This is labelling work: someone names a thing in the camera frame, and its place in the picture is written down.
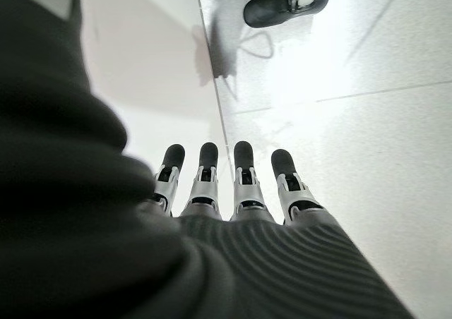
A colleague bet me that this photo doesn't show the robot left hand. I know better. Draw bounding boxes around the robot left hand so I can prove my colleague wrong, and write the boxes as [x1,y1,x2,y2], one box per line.
[0,0,416,319]

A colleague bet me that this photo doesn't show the white glossy cabinet front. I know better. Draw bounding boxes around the white glossy cabinet front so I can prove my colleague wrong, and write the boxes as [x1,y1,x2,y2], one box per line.
[76,0,230,217]

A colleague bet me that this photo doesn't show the black robot left foot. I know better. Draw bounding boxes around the black robot left foot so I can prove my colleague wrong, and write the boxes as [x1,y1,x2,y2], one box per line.
[242,0,331,29]

